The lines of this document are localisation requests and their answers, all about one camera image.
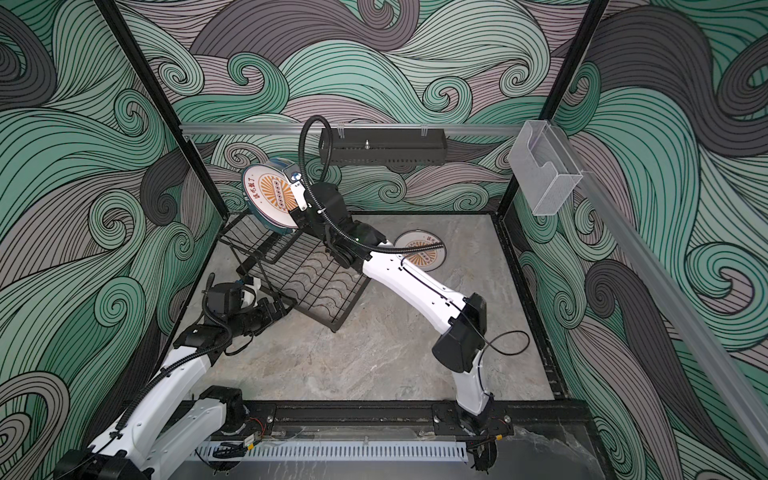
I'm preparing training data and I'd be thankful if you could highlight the aluminium rail wall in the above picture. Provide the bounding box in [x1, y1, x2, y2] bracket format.
[554, 122, 768, 463]
[180, 122, 522, 137]

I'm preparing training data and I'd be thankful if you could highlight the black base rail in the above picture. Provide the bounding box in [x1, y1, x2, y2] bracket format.
[210, 400, 596, 441]

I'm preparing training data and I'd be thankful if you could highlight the black dish rack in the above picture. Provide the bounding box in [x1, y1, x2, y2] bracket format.
[219, 211, 369, 332]

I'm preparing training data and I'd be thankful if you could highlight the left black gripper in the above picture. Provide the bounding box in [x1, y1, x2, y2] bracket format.
[228, 292, 296, 339]

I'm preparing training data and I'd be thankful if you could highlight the black hanging wall tray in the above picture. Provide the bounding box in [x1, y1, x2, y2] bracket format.
[318, 128, 448, 167]

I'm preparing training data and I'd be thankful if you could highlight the clear plastic wall bin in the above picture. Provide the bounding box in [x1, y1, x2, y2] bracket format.
[507, 120, 583, 216]

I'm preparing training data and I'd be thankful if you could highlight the aluminium rail back wall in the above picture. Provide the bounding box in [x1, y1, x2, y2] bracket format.
[180, 122, 522, 137]

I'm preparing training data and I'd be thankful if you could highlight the black corner frame post left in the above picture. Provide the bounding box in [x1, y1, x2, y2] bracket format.
[94, 0, 229, 220]

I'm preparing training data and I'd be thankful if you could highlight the aluminium rail right wall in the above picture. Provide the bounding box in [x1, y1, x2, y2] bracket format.
[554, 122, 768, 463]

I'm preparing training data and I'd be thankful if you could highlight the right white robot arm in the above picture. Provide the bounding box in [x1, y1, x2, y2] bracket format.
[289, 180, 492, 419]

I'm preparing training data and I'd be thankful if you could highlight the sunburst pattern plate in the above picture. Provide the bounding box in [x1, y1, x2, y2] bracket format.
[242, 163, 297, 233]
[395, 229, 447, 272]

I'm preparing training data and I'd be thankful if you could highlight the white slotted cable duct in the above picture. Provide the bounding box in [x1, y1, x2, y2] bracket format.
[226, 440, 469, 463]

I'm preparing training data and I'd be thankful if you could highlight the blue striped plate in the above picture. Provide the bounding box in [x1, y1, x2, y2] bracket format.
[263, 157, 299, 172]

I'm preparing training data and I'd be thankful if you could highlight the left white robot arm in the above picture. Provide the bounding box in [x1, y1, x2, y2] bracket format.
[53, 298, 292, 479]

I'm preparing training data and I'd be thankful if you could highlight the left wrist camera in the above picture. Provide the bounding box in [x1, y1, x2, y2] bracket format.
[203, 282, 257, 318]

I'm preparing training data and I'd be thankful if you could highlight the black corner frame post right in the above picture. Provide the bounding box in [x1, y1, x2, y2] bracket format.
[497, 1, 609, 218]

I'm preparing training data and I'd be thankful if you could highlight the black corner frame post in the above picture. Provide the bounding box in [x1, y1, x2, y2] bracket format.
[94, 0, 229, 220]
[497, 1, 609, 218]

